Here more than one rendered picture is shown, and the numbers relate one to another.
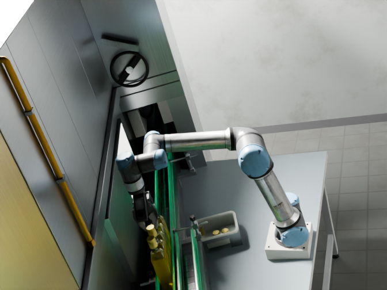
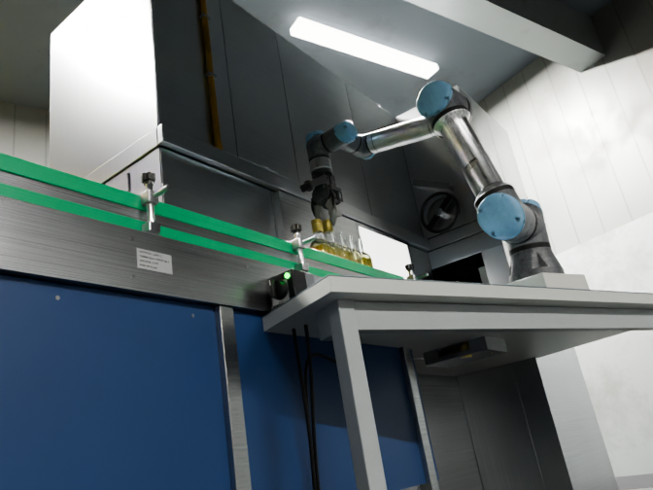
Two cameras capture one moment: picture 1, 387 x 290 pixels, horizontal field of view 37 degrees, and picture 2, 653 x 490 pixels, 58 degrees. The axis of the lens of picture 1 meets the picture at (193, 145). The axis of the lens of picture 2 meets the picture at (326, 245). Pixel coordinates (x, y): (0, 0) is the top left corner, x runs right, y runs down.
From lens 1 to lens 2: 2.25 m
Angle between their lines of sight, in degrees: 57
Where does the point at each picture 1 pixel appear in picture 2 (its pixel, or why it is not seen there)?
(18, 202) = (142, 36)
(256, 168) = (432, 101)
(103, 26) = (422, 173)
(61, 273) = (150, 107)
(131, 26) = (448, 169)
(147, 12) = not seen: hidden behind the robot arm
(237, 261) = not seen: hidden behind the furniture
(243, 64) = not seen: outside the picture
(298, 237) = (499, 210)
